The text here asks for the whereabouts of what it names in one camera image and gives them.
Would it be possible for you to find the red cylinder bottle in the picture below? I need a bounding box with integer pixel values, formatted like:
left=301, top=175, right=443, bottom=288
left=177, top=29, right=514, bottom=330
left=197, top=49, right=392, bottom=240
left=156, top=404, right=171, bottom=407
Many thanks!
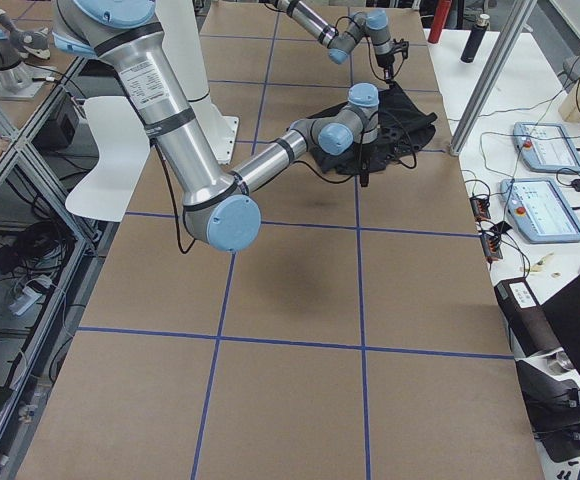
left=427, top=0, right=453, bottom=44

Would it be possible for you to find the black cylinder bottle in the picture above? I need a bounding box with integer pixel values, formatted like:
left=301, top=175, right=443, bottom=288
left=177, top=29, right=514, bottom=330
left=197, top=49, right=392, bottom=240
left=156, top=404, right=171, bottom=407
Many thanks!
left=460, top=13, right=490, bottom=63

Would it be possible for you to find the upper blue teach pendant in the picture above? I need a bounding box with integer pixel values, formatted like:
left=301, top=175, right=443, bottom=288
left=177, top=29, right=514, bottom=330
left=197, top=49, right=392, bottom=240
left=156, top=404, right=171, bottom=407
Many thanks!
left=512, top=122, right=580, bottom=173

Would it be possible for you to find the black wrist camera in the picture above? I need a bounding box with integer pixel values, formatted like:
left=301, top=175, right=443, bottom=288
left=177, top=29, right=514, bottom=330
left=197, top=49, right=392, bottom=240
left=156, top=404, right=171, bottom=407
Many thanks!
left=390, top=39, right=410, bottom=60
left=377, top=127, right=421, bottom=158

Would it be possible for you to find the white paper sheet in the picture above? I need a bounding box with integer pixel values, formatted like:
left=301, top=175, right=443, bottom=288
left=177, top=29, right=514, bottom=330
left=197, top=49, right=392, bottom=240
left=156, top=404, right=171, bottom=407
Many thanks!
left=65, top=96, right=150, bottom=222

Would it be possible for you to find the aluminium frame post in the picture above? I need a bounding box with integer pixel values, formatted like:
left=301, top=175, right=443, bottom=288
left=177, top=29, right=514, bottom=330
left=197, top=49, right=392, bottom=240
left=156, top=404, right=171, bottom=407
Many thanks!
left=449, top=0, right=537, bottom=157

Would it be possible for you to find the orange connector board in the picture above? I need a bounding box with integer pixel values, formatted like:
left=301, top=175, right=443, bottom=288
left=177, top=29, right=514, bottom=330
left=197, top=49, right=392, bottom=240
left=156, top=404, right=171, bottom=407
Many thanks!
left=469, top=196, right=491, bottom=222

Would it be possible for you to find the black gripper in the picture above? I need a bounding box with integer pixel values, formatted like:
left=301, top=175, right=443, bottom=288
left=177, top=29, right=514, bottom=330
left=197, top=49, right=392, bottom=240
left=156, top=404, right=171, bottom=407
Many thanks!
left=355, top=143, right=371, bottom=188
left=375, top=53, right=395, bottom=83

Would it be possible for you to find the black graphic t-shirt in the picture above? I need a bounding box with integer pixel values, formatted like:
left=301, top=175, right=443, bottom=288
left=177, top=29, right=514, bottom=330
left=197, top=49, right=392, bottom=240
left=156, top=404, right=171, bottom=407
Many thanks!
left=310, top=85, right=437, bottom=176

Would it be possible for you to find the lower blue teach pendant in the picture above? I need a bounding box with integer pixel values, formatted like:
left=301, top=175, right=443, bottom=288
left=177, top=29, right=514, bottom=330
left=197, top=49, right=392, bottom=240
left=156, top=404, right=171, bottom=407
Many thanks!
left=499, top=178, right=580, bottom=244

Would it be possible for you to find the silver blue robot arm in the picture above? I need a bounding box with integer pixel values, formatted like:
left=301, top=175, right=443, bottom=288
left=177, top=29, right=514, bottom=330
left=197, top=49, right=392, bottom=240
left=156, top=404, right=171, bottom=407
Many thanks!
left=53, top=1, right=379, bottom=252
left=264, top=0, right=408, bottom=85

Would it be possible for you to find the blue teach pendant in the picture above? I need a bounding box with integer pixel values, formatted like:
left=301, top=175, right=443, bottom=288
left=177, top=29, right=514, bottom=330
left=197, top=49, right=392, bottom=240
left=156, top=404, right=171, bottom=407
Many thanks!
left=499, top=178, right=580, bottom=244
left=512, top=122, right=580, bottom=173

